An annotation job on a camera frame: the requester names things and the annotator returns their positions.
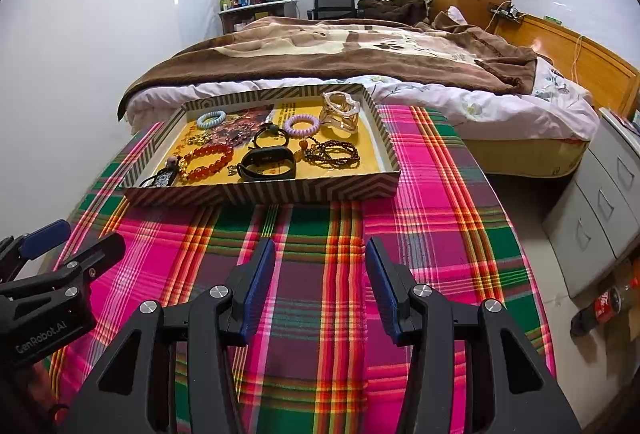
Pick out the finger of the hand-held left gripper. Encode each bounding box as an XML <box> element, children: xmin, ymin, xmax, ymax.
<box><xmin>0</xmin><ymin>233</ymin><xmax>126</xmax><ymax>309</ymax></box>
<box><xmin>0</xmin><ymin>220</ymin><xmax>72</xmax><ymax>285</ymax></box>

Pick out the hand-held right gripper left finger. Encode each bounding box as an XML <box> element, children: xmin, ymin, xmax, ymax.
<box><xmin>65</xmin><ymin>238</ymin><xmax>277</xmax><ymax>434</ymax></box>

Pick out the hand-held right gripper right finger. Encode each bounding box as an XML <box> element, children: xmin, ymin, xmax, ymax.
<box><xmin>364</xmin><ymin>236</ymin><xmax>583</xmax><ymax>434</ymax></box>

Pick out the black patterned accessory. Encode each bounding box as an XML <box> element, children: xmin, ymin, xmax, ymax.
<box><xmin>137</xmin><ymin>155</ymin><xmax>183</xmax><ymax>189</ymax></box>

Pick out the striped cardboard tray yellow inside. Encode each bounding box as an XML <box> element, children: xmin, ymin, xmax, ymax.
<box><xmin>122</xmin><ymin>82</ymin><xmax>402</xmax><ymax>209</ymax></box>

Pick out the black smart band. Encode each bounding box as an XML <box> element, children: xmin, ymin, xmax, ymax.
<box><xmin>236</xmin><ymin>145</ymin><xmax>297</xmax><ymax>182</ymax></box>

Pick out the red bead bracelet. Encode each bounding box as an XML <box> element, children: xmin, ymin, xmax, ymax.
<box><xmin>176</xmin><ymin>141</ymin><xmax>236</xmax><ymax>185</ymax></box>

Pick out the dark bead necklace orange bead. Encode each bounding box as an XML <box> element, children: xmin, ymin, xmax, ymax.
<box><xmin>299</xmin><ymin>139</ymin><xmax>362</xmax><ymax>171</ymax></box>

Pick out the black cord with round pendant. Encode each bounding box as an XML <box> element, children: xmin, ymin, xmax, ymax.
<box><xmin>251</xmin><ymin>121</ymin><xmax>291</xmax><ymax>149</ymax></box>

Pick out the silver purple chain necklace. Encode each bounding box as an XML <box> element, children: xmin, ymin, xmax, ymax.
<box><xmin>207</xmin><ymin>121</ymin><xmax>261</xmax><ymax>149</ymax></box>

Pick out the clear gold hair claw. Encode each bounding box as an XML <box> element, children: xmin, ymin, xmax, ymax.
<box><xmin>320</xmin><ymin>91</ymin><xmax>361</xmax><ymax>135</ymax></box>

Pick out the pink green plaid tablecloth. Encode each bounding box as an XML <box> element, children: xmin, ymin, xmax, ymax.
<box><xmin>42</xmin><ymin>104</ymin><xmax>558</xmax><ymax>434</ymax></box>

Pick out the yellow bed base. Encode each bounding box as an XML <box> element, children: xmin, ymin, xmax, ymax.
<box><xmin>462</xmin><ymin>134</ymin><xmax>593</xmax><ymax>179</ymax></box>

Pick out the white floral duvet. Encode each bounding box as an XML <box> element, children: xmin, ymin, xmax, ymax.
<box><xmin>125</xmin><ymin>64</ymin><xmax>601</xmax><ymax>149</ymax></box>

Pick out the cola bottle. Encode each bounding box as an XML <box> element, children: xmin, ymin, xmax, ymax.
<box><xmin>570</xmin><ymin>276</ymin><xmax>640</xmax><ymax>339</ymax></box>

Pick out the grey drawer cabinet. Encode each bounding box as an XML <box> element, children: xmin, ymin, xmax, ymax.
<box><xmin>542</xmin><ymin>108</ymin><xmax>640</xmax><ymax>299</ymax></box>

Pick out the brown printed blanket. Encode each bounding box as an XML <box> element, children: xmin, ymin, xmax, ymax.
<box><xmin>117</xmin><ymin>11</ymin><xmax>538</xmax><ymax>122</ymax></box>

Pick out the white desk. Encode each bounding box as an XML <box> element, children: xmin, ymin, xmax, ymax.
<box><xmin>218</xmin><ymin>0</ymin><xmax>299</xmax><ymax>34</ymax></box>

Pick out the dark brown cloth pile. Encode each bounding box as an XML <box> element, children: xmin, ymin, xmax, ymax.
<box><xmin>357</xmin><ymin>0</ymin><xmax>430</xmax><ymax>25</ymax></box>

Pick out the power strip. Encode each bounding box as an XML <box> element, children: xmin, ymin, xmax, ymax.
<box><xmin>487</xmin><ymin>2</ymin><xmax>523</xmax><ymax>20</ymax></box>

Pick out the wooden headboard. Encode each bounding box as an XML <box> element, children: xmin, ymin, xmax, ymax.
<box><xmin>492</xmin><ymin>14</ymin><xmax>640</xmax><ymax>117</ymax></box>

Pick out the purple spiral hair tie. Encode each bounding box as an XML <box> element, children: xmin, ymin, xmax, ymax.
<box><xmin>284</xmin><ymin>114</ymin><xmax>320</xmax><ymax>138</ymax></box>

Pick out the blue spiral hair tie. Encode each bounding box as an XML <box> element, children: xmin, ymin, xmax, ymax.
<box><xmin>196</xmin><ymin>110</ymin><xmax>228</xmax><ymax>129</ymax></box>

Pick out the yellow cable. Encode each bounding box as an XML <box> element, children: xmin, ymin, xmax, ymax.
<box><xmin>570</xmin><ymin>34</ymin><xmax>586</xmax><ymax>82</ymax></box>

